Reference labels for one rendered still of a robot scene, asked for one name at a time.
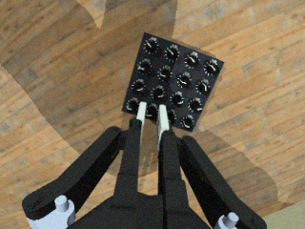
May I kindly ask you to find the black knob box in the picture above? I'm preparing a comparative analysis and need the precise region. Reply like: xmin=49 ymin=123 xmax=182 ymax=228
xmin=122 ymin=32 xmax=224 ymax=132

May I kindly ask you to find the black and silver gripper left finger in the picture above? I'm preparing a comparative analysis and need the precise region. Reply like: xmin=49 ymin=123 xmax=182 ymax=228
xmin=22 ymin=102 xmax=147 ymax=229

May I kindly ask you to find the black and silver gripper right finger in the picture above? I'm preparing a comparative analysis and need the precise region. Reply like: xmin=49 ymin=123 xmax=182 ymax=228
xmin=156 ymin=105 xmax=267 ymax=229

